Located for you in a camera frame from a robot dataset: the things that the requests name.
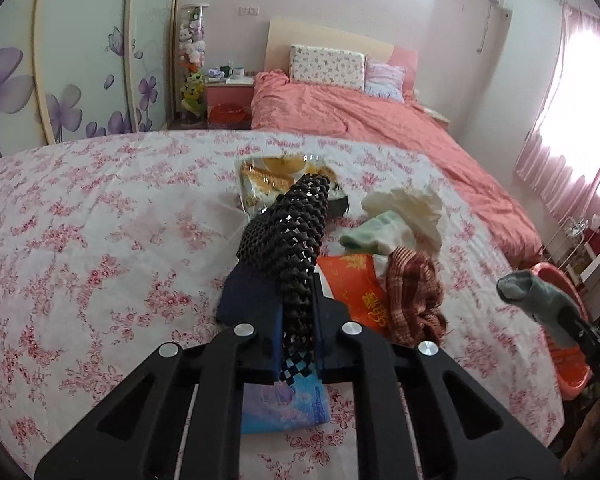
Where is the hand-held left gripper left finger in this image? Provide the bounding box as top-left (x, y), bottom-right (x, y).
top-left (34, 261), bottom-right (288, 480)

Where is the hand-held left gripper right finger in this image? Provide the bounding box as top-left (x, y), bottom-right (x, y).
top-left (314, 271), bottom-right (564, 480)

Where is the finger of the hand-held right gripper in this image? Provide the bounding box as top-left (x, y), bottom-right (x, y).
top-left (555, 305), bottom-right (600, 363)

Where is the orange plastic basket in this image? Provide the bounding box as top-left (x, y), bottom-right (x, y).
top-left (530, 262), bottom-right (595, 403)

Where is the grey sock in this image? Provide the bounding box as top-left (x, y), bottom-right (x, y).
top-left (496, 269), bottom-right (588, 347)

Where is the black and white patterned sock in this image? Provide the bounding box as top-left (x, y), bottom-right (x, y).
top-left (236, 172), bottom-right (332, 386)

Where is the blue tissue pack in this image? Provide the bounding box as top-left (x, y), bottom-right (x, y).
top-left (240, 382), bottom-right (331, 435)

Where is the orange printed cloth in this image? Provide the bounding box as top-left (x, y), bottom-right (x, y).
top-left (317, 254), bottom-right (397, 337)

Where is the white storage rack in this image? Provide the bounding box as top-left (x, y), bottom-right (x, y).
top-left (559, 214), bottom-right (600, 293)

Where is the brown plaid cloth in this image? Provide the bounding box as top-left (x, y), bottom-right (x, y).
top-left (384, 247), bottom-right (449, 347)

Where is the light green cloth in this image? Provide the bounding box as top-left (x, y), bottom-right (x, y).
top-left (340, 210), bottom-right (414, 257)

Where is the white crumpled tissue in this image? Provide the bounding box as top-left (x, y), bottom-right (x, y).
top-left (362, 187), bottom-right (446, 252)

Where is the yellow snack packet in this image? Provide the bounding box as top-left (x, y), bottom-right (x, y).
top-left (237, 154), bottom-right (341, 218)

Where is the floral bed sheet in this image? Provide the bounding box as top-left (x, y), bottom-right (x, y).
top-left (0, 130), bottom-right (566, 480)

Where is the pink curtain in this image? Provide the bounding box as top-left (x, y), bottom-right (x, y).
top-left (514, 2), bottom-right (600, 213)

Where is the pink bed blanket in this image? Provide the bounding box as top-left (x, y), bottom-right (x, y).
top-left (250, 71), bottom-right (544, 267)

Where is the pink nightstand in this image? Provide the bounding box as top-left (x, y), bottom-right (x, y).
top-left (204, 77), bottom-right (256, 130)

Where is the beige nightstand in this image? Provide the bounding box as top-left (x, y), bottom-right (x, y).
top-left (419, 104), bottom-right (452, 128)

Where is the pink striped pillow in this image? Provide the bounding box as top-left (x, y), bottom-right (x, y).
top-left (364, 57), bottom-right (406, 104)

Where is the floral pillow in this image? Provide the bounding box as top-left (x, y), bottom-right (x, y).
top-left (289, 44), bottom-right (367, 92)

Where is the clear plush toy tube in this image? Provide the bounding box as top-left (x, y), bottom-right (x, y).
top-left (172, 4), bottom-right (210, 126)

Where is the beige bed headboard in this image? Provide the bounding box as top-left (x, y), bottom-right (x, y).
top-left (266, 16), bottom-right (420, 92)

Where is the wardrobe with purple flowers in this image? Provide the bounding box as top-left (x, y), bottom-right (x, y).
top-left (0, 0), bottom-right (182, 177)

